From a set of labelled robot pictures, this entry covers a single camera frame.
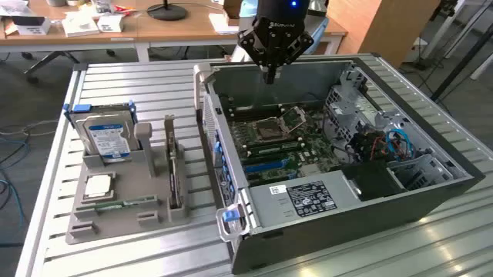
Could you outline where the black plastic shroud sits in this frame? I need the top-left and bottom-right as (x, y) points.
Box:
(341, 160), (409, 202)

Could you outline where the RAM slot bank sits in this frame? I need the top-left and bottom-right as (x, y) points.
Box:
(242, 137), (302, 158)
(228, 96), (289, 122)

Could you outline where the silver metal drive cage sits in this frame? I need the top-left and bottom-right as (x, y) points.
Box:
(325, 83), (389, 147)

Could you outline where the white open box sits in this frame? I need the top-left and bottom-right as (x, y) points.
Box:
(62, 11), (101, 38)

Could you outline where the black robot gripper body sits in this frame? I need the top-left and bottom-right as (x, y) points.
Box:
(253, 0), (310, 66)

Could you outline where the blue expansion slot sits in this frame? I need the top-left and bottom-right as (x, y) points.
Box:
(245, 160), (289, 174)

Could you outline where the white box with black lid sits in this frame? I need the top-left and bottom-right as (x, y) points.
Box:
(11, 16), (53, 36)

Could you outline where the black lamp base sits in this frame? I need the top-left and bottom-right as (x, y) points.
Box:
(146, 0), (189, 21)

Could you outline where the blue floor cable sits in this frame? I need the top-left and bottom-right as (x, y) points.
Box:
(0, 135), (31, 246)

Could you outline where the white book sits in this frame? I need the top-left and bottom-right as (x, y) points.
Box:
(209, 13), (241, 35)

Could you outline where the black Nvidia graphics card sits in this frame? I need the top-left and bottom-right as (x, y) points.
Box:
(163, 114), (186, 209)

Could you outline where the metal disk bay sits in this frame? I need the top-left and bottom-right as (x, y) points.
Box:
(387, 154), (456, 192)

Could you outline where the open black PC case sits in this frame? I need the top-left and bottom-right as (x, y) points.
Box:
(193, 56), (487, 275)

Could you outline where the hard disk with blue caddy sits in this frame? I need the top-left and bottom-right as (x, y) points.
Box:
(63, 100), (139, 163)

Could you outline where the silver chipset heatsink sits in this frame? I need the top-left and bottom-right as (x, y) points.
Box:
(300, 164), (324, 176)

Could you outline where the silver CPU chip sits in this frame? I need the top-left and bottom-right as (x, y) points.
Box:
(83, 174), (115, 199)

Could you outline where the stack of papers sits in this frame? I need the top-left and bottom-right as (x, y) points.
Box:
(0, 0), (31, 17)

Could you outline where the black chair base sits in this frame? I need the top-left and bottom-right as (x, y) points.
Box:
(22, 48), (117, 84)

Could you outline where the wooden cabinet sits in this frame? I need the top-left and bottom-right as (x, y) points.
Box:
(326, 0), (443, 69)

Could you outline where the grey power supply unit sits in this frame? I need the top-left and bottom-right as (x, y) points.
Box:
(246, 169), (365, 229)

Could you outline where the white table frame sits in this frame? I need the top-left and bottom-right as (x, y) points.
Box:
(420, 0), (493, 81)

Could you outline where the white printed box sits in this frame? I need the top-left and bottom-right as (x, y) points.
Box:
(95, 14), (125, 33)

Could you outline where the green motherboard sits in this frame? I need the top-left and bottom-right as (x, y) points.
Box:
(228, 103), (344, 187)

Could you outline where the green RAM stick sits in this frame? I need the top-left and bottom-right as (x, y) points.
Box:
(77, 196), (158, 211)

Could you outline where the grey floor cable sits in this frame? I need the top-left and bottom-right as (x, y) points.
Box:
(0, 118), (59, 138)

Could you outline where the black stand pole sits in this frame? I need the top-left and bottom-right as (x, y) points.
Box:
(431, 28), (493, 102)

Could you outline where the blue wire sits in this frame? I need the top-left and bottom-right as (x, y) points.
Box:
(385, 129), (416, 159)

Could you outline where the orange wire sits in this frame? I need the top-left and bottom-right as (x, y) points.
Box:
(369, 135), (387, 161)

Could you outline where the metal socket cover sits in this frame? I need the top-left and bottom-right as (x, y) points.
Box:
(280, 106), (309, 130)

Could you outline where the CPU socket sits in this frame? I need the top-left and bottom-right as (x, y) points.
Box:
(253, 117), (289, 142)

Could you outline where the grey plastic parts rack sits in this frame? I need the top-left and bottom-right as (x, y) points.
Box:
(65, 122), (194, 246)

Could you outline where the wooden office desk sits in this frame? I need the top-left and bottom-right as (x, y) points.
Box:
(0, 0), (139, 63)
(134, 0), (349, 63)

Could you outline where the brown cardboard box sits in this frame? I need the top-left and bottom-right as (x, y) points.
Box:
(224, 0), (244, 20)

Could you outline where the white floor box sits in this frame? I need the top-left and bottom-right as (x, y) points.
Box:
(411, 36), (431, 63)

